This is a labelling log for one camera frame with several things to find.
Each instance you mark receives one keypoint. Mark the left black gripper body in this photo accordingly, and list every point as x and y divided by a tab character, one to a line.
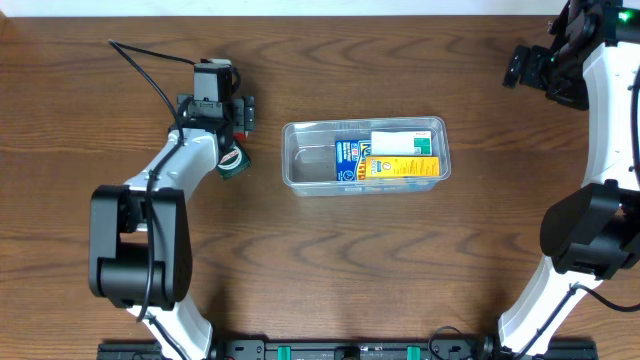
242	121

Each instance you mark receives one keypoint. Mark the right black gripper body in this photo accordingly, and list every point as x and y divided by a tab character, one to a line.
530	67

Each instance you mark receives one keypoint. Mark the green round-logo box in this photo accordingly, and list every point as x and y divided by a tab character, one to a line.
233	162

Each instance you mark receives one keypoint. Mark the blue Kool Fever box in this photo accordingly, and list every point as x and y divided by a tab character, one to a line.
351	159

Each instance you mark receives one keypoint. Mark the yellow medicine box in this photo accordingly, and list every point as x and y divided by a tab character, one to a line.
385	167

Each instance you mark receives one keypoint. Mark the white Panadol box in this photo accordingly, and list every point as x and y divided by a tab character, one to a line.
407	143

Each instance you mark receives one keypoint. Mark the red medicine box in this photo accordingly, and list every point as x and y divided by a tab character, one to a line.
240	136

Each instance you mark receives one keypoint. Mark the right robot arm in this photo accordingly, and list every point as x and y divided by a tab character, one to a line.
587	237

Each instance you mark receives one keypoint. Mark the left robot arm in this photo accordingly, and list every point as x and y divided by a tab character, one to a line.
140	256

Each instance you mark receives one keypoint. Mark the clear plastic container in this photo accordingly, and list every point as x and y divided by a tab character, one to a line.
309	157

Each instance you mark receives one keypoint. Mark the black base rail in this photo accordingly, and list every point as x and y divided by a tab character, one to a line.
440	349

